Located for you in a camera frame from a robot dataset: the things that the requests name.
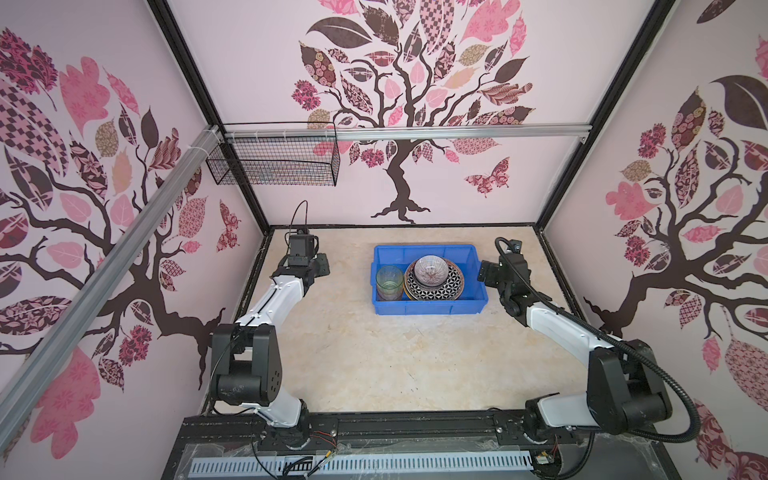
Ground white slotted cable duct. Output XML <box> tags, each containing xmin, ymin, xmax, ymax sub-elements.
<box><xmin>182</xmin><ymin>451</ymin><xmax>533</xmax><ymax>479</ymax></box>

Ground black geometric orange-rimmed plate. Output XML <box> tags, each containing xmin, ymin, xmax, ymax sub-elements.
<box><xmin>404</xmin><ymin>259</ymin><xmax>465</xmax><ymax>301</ymax></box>

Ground aluminium crossbar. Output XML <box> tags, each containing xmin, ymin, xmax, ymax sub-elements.
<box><xmin>225</xmin><ymin>123</ymin><xmax>592</xmax><ymax>141</ymax></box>
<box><xmin>1</xmin><ymin>125</ymin><xmax>221</xmax><ymax>448</ymax></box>

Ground blue plastic bin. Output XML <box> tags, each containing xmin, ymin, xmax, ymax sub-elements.
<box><xmin>370</xmin><ymin>244</ymin><xmax>488</xmax><ymax>316</ymax></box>

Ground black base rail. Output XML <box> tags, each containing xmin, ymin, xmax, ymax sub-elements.
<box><xmin>160</xmin><ymin>407</ymin><xmax>679</xmax><ymax>480</ymax></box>

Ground aluminium left crossbar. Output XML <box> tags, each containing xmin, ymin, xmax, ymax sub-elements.
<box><xmin>1</xmin><ymin>125</ymin><xmax>221</xmax><ymax>448</ymax></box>

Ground aluminium back crossbar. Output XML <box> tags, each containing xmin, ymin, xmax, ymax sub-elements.
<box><xmin>225</xmin><ymin>123</ymin><xmax>592</xmax><ymax>141</ymax></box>

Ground green translucent plastic cup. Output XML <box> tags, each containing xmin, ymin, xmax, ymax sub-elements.
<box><xmin>375</xmin><ymin>265</ymin><xmax>404</xmax><ymax>301</ymax></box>

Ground black wire mesh basket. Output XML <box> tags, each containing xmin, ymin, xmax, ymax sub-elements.
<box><xmin>206</xmin><ymin>120</ymin><xmax>341</xmax><ymax>187</ymax></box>

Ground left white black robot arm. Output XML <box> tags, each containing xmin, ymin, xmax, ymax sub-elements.
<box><xmin>208</xmin><ymin>253</ymin><xmax>330</xmax><ymax>450</ymax></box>

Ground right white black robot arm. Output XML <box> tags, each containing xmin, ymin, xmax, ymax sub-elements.
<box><xmin>478</xmin><ymin>237</ymin><xmax>672</xmax><ymax>441</ymax></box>

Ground purple striped bowl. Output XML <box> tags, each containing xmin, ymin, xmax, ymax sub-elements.
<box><xmin>413</xmin><ymin>255</ymin><xmax>450</xmax><ymax>287</ymax></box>

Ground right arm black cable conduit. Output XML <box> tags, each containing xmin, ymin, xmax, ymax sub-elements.
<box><xmin>494</xmin><ymin>236</ymin><xmax>702</xmax><ymax>445</ymax></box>

